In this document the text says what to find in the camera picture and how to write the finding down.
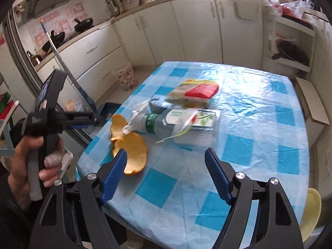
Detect large orange peel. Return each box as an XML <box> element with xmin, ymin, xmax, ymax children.
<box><xmin>113</xmin><ymin>132</ymin><xmax>148</xmax><ymax>175</ymax></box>

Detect white drawer cabinet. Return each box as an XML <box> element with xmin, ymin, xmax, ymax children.
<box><xmin>34</xmin><ymin>22</ymin><xmax>135</xmax><ymax>107</ymax></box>
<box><xmin>302</xmin><ymin>9</ymin><xmax>332</xmax><ymax>148</ymax></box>

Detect pink wall stickers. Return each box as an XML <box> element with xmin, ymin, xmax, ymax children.
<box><xmin>28</xmin><ymin>2</ymin><xmax>86</xmax><ymax>47</ymax></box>

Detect metal dish rack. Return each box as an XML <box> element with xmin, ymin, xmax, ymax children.
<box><xmin>102</xmin><ymin>0</ymin><xmax>142</xmax><ymax>15</ymax></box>

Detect wooden stool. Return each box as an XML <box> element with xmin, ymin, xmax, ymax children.
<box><xmin>294</xmin><ymin>76</ymin><xmax>330</xmax><ymax>126</ymax></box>

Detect white red plastic bag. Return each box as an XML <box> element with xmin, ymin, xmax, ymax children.
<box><xmin>262</xmin><ymin>0</ymin><xmax>283</xmax><ymax>16</ymax></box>

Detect small orange peel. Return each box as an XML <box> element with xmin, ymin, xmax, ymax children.
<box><xmin>110</xmin><ymin>114</ymin><xmax>129</xmax><ymax>142</ymax></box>

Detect blue checked tablecloth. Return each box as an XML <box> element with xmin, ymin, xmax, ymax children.
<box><xmin>75</xmin><ymin>61</ymin><xmax>310</xmax><ymax>249</ymax></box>

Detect clear plastic bag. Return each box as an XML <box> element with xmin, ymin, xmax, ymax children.
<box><xmin>281</xmin><ymin>0</ymin><xmax>314</xmax><ymax>18</ymax></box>

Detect clear plastic bottle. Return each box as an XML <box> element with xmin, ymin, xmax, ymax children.
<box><xmin>122</xmin><ymin>107</ymin><xmax>200</xmax><ymax>144</ymax></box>

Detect brass kettle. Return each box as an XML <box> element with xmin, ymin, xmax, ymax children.
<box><xmin>26</xmin><ymin>50</ymin><xmax>43</xmax><ymax>66</ymax></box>

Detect person's left hand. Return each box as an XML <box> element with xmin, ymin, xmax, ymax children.
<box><xmin>8</xmin><ymin>136</ymin><xmax>65</xmax><ymax>210</ymax></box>

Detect white hanging bag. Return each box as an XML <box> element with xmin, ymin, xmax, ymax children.
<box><xmin>232</xmin><ymin>0</ymin><xmax>256</xmax><ymax>20</ymax></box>

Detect black wok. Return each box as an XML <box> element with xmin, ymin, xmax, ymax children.
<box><xmin>74</xmin><ymin>18</ymin><xmax>94</xmax><ymax>34</ymax></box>
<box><xmin>41</xmin><ymin>31</ymin><xmax>65</xmax><ymax>53</ymax></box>

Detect clear plastic table cover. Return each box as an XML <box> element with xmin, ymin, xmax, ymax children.
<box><xmin>75</xmin><ymin>61</ymin><xmax>310</xmax><ymax>249</ymax></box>

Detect grey sliding door frame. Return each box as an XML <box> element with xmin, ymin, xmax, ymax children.
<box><xmin>4</xmin><ymin>10</ymin><xmax>91</xmax><ymax>149</ymax></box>

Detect white kitchen cabinet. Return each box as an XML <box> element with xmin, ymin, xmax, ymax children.
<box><xmin>113</xmin><ymin>0</ymin><xmax>267</xmax><ymax>69</ymax></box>

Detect pan with glass lid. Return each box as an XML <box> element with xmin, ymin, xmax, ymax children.
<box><xmin>271</xmin><ymin>40</ymin><xmax>310</xmax><ymax>66</ymax></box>

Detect yellow plastic stool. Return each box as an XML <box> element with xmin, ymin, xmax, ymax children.
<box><xmin>299</xmin><ymin>188</ymin><xmax>322</xmax><ymax>243</ymax></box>

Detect floral waste basket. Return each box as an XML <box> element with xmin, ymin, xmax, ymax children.
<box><xmin>114</xmin><ymin>63</ymin><xmax>138</xmax><ymax>91</ymax></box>

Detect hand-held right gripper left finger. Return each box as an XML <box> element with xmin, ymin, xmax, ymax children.
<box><xmin>28</xmin><ymin>148</ymin><xmax>128</xmax><ymax>249</ymax></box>

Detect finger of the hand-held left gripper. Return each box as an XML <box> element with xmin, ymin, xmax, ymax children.
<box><xmin>62</xmin><ymin>119</ymin><xmax>106</xmax><ymax>131</ymax></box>
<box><xmin>59</xmin><ymin>111</ymin><xmax>100</xmax><ymax>121</ymax></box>

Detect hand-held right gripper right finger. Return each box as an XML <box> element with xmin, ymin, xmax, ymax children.
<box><xmin>204</xmin><ymin>148</ymin><xmax>304</xmax><ymax>249</ymax></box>

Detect range hood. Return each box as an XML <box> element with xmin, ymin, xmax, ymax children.
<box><xmin>26</xmin><ymin>0</ymin><xmax>83</xmax><ymax>16</ymax></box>

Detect person's left forearm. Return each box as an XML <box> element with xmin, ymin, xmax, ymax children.
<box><xmin>0</xmin><ymin>166</ymin><xmax>37</xmax><ymax>249</ymax></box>

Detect white blue frame rack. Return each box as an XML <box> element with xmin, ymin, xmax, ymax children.
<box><xmin>0</xmin><ymin>91</ymin><xmax>20</xmax><ymax>156</ymax></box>

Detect red yellow snack packet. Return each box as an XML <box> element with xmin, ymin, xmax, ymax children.
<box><xmin>166</xmin><ymin>79</ymin><xmax>220</xmax><ymax>108</ymax></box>

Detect white shelf cart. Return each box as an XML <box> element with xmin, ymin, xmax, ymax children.
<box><xmin>262</xmin><ymin>13</ymin><xmax>317</xmax><ymax>76</ymax></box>

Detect blue broom handle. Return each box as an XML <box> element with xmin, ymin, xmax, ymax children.
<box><xmin>39</xmin><ymin>18</ymin><xmax>98</xmax><ymax>117</ymax></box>

